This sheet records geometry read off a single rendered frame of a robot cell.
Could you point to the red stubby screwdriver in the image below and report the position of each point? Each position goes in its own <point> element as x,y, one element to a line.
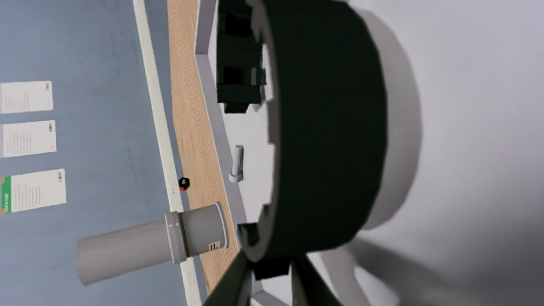
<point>183,183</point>

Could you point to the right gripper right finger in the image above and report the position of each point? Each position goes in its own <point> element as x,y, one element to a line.
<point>308,287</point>

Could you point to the black clamp ring half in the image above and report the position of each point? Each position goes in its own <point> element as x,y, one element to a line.
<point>327,121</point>

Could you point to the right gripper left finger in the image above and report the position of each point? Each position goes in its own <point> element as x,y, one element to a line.
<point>235,286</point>

